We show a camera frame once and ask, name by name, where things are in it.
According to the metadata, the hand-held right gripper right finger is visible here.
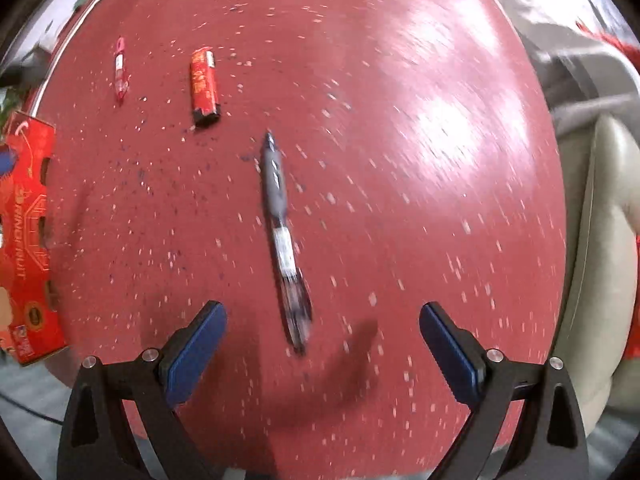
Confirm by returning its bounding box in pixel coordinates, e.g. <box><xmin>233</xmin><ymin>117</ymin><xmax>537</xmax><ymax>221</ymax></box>
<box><xmin>419</xmin><ymin>301</ymin><xmax>591</xmax><ymax>480</ymax></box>

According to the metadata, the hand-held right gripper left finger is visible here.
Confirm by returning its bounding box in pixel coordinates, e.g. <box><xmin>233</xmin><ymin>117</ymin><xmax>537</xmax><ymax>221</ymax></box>
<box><xmin>57</xmin><ymin>300</ymin><xmax>228</xmax><ymax>480</ymax></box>

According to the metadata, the grey grip clear pen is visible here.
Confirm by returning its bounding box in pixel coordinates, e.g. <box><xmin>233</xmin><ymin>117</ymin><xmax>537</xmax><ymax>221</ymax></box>
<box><xmin>259</xmin><ymin>131</ymin><xmax>314</xmax><ymax>357</ymax></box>

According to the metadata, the red printed cardboard box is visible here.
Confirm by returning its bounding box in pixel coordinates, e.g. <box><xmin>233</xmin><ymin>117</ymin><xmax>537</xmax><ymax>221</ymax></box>
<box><xmin>0</xmin><ymin>110</ymin><xmax>69</xmax><ymax>367</ymax></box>

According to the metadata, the pale green leather sofa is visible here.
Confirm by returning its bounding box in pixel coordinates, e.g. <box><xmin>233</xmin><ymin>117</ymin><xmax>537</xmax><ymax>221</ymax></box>
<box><xmin>550</xmin><ymin>110</ymin><xmax>640</xmax><ymax>423</ymax></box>

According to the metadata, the red lighter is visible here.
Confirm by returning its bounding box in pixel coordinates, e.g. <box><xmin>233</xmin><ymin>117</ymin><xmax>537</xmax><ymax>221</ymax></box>
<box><xmin>189</xmin><ymin>47</ymin><xmax>223</xmax><ymax>127</ymax></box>

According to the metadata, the red pen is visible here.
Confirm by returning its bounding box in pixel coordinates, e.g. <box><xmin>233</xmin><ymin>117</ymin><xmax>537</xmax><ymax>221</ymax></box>
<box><xmin>113</xmin><ymin>36</ymin><xmax>129</xmax><ymax>105</ymax></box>

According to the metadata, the grey cloth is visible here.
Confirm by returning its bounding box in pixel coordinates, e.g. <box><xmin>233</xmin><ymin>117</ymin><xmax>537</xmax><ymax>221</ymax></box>
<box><xmin>477</xmin><ymin>0</ymin><xmax>640</xmax><ymax>133</ymax></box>

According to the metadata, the black cable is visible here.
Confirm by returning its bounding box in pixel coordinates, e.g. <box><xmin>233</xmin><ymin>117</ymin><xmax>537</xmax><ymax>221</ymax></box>
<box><xmin>0</xmin><ymin>392</ymin><xmax>65</xmax><ymax>425</ymax></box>

